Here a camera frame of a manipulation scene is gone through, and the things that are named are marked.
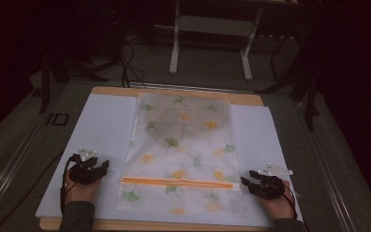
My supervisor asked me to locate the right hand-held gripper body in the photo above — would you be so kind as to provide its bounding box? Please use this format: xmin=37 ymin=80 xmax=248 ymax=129
xmin=254 ymin=162 xmax=295 ymax=200

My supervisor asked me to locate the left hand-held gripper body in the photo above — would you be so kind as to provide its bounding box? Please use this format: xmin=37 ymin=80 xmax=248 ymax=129
xmin=69 ymin=146 xmax=105 ymax=186

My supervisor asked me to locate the person's left hand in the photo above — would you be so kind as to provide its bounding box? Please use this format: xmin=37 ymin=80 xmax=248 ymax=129
xmin=64 ymin=159 xmax=102 ymax=205

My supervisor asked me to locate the person's right hand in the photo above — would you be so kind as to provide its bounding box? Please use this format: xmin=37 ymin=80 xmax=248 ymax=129
xmin=258 ymin=180 xmax=300 ymax=221

